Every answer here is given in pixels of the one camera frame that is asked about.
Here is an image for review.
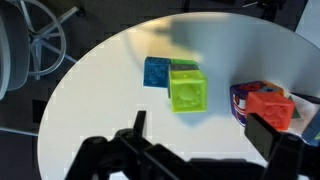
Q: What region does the yellow toy block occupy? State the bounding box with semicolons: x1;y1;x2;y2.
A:
168;69;208;114

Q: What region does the orange toy block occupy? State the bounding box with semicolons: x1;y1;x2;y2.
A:
245;91;296;132

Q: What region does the green toy block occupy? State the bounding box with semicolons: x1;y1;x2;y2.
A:
170;58;200;67

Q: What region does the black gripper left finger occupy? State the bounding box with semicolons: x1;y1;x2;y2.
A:
132;110;148;138

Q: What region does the navy printed toy block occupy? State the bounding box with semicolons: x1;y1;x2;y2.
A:
301;109;320;147

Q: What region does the blue toy block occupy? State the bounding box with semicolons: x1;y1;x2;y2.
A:
143;56;172;89

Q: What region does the purple red printed block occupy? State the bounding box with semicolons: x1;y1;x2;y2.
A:
229;80;285;128

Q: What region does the grey office chair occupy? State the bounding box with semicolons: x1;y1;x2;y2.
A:
0;0;85;101

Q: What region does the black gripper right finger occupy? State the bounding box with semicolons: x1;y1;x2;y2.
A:
244;113;304;165

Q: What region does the round white pedestal table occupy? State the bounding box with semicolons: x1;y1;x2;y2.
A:
37;12;320;180

